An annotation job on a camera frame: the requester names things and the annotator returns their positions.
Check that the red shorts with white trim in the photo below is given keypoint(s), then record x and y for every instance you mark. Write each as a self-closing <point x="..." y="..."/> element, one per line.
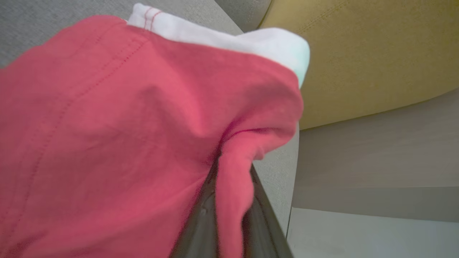
<point x="107" y="125"/>

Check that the yellow sofa backrest cushion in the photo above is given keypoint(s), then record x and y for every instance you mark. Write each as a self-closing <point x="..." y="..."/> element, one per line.
<point x="376" y="53"/>

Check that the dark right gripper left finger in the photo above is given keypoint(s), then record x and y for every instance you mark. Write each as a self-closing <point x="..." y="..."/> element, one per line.
<point x="199" y="236"/>

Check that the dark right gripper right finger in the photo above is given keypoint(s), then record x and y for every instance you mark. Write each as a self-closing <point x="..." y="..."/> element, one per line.
<point x="265" y="236"/>

